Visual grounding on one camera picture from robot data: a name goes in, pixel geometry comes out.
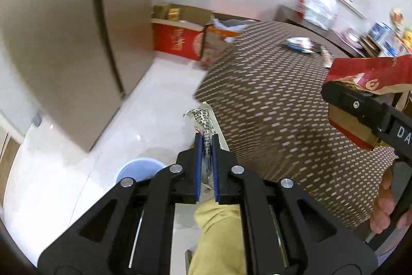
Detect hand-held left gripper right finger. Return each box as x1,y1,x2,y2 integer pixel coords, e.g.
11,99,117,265
211,133,379,275

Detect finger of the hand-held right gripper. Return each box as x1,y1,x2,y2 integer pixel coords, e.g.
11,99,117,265
321,80,392,142

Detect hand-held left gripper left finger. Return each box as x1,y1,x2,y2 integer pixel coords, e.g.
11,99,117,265
37,133,203,275

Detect red brown paper bag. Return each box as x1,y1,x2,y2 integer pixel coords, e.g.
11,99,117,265
324,54,412,152

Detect silver checkered wrapper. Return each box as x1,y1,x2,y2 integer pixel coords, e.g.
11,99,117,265
183,102,231,192

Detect blue plastic bin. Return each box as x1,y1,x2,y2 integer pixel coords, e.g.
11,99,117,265
115,158,165,189

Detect person's right hand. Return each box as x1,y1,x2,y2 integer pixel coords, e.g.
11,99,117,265
370,162,403,234

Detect black sauce packet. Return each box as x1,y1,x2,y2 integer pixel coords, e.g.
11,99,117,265
310,42,334,70

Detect person's yellow trouser leg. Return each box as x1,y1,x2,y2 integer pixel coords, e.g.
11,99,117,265
188,200,249,275

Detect row of books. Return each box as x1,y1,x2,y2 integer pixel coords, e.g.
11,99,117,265
360,22,412,58

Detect dark wooden sideboard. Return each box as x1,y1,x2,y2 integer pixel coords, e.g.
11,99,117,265
276,4,366,59

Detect blue white wrapper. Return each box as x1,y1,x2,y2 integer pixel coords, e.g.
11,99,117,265
282,37,315,54

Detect brown dotted tablecloth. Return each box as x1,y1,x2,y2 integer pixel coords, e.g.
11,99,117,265
193,20,403,230

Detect white plastic bag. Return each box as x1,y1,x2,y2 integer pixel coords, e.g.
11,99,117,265
297,0,338,30

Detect printed orange carton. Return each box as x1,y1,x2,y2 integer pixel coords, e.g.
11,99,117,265
201,24,241,70

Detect red cardboard box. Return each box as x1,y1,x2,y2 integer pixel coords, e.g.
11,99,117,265
151,19,207,62

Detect clear plastic bag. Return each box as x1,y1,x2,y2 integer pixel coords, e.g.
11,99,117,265
212,16,255,32

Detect brown cardboard box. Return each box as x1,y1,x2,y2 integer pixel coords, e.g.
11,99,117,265
152,2,213,26

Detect yellow small box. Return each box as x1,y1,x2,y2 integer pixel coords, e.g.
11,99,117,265
165,7,181,22

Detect beige refrigerator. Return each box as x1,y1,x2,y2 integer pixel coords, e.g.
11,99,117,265
0,0,155,153

